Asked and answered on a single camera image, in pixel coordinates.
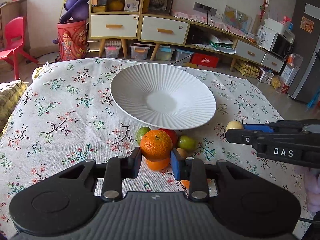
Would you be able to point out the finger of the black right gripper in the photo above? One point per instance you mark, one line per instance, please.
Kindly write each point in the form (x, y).
(244, 136)
(282, 126)

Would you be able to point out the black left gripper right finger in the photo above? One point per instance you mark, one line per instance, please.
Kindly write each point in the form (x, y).
(242, 202)

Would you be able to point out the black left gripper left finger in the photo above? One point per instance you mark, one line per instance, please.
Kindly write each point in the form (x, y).
(71, 198)

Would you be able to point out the small pale yellow fruit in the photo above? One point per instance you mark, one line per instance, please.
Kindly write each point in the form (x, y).
(234, 125)

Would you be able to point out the green fruit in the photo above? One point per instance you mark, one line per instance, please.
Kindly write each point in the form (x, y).
(141, 132)
(187, 143)

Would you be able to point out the orange mandarin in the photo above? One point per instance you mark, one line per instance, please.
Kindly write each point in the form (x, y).
(156, 145)
(185, 183)

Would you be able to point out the smooth orange tomato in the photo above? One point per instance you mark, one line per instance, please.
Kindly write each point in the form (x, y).
(158, 165)

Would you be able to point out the right hand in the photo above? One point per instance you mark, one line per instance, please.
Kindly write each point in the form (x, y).
(311, 184)

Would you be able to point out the brown kiwi fruit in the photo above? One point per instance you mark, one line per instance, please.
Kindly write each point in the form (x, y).
(182, 152)

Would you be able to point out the red tomato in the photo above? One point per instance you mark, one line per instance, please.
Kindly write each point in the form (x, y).
(173, 136)

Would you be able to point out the black microwave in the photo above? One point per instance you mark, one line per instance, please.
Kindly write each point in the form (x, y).
(280, 46)

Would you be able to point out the red box under cabinet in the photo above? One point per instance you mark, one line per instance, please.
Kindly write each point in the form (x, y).
(205, 60)

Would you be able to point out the floral tablecloth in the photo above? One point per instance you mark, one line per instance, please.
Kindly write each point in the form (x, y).
(68, 115)

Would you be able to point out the white ribbed plate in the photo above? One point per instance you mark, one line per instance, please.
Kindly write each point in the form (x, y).
(163, 96)

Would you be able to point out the grey refrigerator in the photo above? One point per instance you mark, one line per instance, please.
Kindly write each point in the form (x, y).
(306, 28)

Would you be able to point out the colourful map board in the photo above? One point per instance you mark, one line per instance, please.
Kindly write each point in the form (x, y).
(236, 19)

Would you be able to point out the knitted olive cushion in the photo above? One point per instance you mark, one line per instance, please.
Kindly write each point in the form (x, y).
(10, 95)

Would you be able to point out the long low tv cabinet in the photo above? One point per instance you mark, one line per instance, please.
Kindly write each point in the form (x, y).
(169, 30)

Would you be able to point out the red cartoon bucket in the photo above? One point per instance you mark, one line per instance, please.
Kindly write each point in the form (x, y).
(73, 40)

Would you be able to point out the red plastic chair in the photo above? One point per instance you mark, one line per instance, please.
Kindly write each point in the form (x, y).
(15, 36)

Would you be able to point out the wooden shelf cabinet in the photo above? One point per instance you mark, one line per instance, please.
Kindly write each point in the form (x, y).
(106, 24)

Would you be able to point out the purple toy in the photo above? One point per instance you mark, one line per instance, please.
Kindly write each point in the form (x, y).
(76, 10)

